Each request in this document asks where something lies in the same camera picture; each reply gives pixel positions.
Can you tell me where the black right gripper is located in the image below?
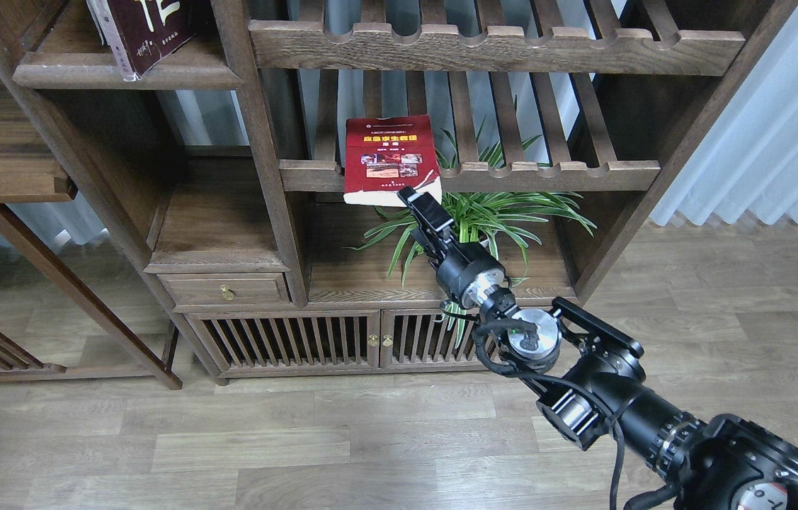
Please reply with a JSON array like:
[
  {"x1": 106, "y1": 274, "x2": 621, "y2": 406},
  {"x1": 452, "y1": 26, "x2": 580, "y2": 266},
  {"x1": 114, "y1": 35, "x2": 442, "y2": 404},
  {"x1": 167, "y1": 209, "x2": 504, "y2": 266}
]
[{"x1": 398, "y1": 186, "x2": 506, "y2": 309}]

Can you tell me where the red paperback book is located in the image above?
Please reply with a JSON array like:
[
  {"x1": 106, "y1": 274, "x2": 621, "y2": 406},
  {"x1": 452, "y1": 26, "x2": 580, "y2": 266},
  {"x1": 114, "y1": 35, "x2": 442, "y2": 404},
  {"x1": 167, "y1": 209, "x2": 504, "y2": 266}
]
[{"x1": 343, "y1": 114, "x2": 442, "y2": 208}]

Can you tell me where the dark maroon book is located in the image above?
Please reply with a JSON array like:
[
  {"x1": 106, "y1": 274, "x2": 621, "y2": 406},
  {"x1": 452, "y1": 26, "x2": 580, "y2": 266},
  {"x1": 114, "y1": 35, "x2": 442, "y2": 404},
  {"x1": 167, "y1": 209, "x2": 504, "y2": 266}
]
[{"x1": 86, "y1": 1, "x2": 209, "y2": 81}]

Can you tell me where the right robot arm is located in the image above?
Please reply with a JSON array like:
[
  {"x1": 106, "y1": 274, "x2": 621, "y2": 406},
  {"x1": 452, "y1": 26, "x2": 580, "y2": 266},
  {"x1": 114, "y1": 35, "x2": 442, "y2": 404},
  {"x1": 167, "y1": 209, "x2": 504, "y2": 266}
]
[{"x1": 399, "y1": 187, "x2": 798, "y2": 509}]

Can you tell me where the green spider plant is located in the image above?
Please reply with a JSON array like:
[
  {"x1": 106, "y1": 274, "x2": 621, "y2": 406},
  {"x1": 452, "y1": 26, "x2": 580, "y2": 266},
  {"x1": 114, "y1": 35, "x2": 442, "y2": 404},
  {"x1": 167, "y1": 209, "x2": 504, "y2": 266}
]
[{"x1": 350, "y1": 117, "x2": 598, "y2": 349}]

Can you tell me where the right slatted cabinet door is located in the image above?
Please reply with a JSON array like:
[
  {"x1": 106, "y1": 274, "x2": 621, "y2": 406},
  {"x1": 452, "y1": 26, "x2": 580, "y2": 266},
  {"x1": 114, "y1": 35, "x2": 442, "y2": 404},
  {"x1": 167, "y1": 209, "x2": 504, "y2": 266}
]
[{"x1": 379, "y1": 309, "x2": 485, "y2": 373}]

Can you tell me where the slatted cabinet door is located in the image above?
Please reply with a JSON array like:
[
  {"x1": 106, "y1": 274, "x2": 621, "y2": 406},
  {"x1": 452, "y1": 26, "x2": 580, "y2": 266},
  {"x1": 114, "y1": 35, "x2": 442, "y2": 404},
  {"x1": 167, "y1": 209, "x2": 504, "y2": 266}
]
[
  {"x1": 379, "y1": 309, "x2": 485, "y2": 373},
  {"x1": 186, "y1": 311, "x2": 380, "y2": 378}
]

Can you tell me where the dark wooden bookshelf cabinet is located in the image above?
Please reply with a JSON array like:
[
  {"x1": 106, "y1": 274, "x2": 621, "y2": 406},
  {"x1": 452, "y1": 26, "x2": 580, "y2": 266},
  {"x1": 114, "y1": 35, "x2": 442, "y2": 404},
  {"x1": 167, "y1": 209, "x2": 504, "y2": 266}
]
[{"x1": 0, "y1": 1, "x2": 798, "y2": 381}]

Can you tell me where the left slatted cabinet door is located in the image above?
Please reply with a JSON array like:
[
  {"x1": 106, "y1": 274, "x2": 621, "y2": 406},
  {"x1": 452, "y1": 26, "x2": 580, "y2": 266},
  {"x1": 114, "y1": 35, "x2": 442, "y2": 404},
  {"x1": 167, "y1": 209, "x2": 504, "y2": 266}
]
[{"x1": 186, "y1": 311, "x2": 380, "y2": 378}]

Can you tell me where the small wooden drawer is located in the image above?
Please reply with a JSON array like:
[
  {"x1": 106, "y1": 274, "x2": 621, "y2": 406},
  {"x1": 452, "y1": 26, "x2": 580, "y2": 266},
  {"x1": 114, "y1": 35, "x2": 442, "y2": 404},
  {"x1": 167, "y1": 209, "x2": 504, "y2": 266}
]
[{"x1": 159, "y1": 273, "x2": 289, "y2": 306}]

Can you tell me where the white curtain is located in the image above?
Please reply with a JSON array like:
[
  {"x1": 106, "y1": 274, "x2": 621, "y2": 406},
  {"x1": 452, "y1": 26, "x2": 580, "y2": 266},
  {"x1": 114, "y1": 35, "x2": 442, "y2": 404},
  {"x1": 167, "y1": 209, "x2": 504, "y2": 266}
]
[{"x1": 650, "y1": 7, "x2": 798, "y2": 225}]

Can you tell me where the wooden side table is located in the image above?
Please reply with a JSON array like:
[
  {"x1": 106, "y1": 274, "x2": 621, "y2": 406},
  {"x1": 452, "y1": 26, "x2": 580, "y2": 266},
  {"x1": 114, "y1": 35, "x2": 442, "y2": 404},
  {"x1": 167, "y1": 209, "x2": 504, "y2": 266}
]
[{"x1": 0, "y1": 80, "x2": 183, "y2": 390}]

